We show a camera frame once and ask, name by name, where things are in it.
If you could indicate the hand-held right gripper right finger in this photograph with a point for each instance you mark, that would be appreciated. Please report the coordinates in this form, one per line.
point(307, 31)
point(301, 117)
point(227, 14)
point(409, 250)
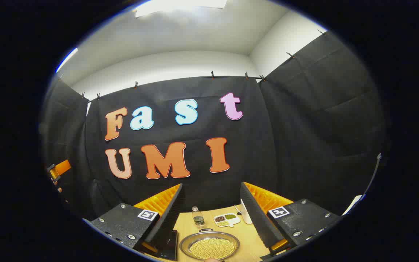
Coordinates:
point(255, 214)

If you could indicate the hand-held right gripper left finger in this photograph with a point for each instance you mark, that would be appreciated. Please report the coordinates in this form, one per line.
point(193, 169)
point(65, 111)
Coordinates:
point(171, 214)

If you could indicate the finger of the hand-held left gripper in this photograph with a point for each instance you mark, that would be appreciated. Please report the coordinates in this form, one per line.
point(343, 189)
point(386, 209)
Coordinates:
point(63, 167)

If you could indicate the black induction cooktop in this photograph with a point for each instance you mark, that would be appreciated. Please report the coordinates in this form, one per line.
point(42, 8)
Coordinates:
point(168, 245)

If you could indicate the steel pot with soybeans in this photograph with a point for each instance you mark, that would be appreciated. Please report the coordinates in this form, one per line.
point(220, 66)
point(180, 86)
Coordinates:
point(211, 248)

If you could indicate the white toaster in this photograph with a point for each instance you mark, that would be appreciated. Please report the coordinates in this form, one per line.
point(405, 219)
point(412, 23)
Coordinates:
point(246, 217)

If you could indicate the clear plastic water bottle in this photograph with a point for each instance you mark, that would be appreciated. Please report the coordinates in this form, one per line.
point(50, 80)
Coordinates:
point(198, 218)

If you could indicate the white divided bean dish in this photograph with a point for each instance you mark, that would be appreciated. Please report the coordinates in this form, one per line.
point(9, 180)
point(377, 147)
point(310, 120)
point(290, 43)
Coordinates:
point(226, 219)

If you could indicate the black backdrop cloth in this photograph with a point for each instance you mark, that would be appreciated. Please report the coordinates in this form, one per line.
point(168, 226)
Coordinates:
point(267, 145)

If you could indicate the small ceiling light strip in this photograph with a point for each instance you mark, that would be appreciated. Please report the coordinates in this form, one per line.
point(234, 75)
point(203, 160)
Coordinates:
point(67, 59)

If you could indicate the row of black clips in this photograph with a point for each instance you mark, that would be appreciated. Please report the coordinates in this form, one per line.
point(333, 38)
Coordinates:
point(212, 75)

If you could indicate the large ceiling light panel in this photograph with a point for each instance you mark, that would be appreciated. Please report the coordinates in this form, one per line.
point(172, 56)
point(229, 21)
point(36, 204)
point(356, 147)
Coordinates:
point(180, 5)

